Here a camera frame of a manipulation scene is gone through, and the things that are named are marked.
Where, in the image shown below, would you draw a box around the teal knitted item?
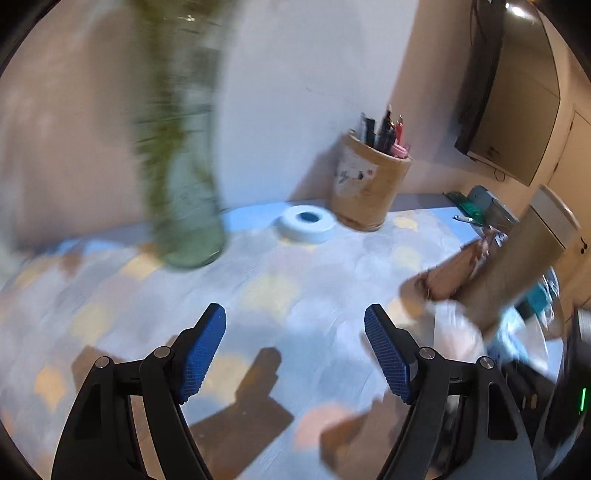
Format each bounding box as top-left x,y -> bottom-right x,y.
516,283 -> 552,319

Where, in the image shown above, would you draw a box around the brown leather pouch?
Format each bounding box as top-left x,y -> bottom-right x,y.
416,226 -> 507,301

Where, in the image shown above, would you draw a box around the patterned tablecloth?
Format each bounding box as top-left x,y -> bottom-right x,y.
1,208 -> 475,479

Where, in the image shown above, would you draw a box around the white tape roll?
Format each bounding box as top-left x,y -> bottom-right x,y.
276,205 -> 337,244

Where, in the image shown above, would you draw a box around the round wooden pen holder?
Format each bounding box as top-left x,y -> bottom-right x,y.
328,133 -> 412,232

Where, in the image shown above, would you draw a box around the pens in holder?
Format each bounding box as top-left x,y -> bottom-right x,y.
352,104 -> 411,160

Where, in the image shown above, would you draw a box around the green glass vase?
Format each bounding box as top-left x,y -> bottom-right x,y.
131,0 -> 229,271

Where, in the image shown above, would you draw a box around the wall mounted television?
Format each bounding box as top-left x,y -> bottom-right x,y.
455,1 -> 560,186

